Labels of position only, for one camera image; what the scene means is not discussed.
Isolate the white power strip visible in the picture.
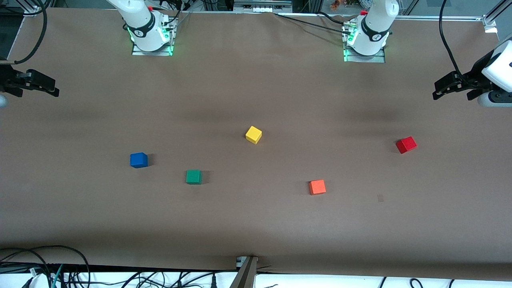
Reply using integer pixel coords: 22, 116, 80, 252
234, 0, 292, 13

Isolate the aluminium frame rail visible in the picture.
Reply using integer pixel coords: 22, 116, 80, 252
394, 15, 484, 20

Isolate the teal floor cable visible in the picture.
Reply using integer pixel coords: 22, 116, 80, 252
51, 264, 64, 288

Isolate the red wooden block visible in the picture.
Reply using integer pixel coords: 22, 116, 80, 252
396, 136, 418, 154

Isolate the aluminium frame corner profile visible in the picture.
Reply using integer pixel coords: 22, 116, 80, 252
16, 0, 52, 16
482, 0, 512, 33

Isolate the brown table cover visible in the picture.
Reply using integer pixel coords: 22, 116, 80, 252
0, 7, 512, 280

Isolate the yellow wooden block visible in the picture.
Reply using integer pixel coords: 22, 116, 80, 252
245, 126, 263, 145

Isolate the black floor cable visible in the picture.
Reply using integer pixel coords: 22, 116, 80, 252
0, 245, 92, 288

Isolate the black base supply cable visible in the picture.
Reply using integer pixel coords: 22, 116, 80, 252
274, 11, 352, 34

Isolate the blue wooden block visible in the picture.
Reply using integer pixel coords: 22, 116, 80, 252
130, 152, 148, 169

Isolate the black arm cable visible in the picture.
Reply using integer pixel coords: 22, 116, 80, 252
14, 0, 49, 65
439, 0, 464, 77

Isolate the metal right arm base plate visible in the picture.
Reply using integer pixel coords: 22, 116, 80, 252
131, 18, 175, 56

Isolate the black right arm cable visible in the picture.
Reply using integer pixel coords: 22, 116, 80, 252
14, 0, 49, 65

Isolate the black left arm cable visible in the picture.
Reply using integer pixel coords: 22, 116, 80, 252
439, 0, 464, 77

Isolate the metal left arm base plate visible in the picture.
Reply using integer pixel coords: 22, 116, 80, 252
343, 24, 386, 63

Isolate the metal camera post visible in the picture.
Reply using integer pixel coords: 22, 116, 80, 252
230, 256, 258, 288

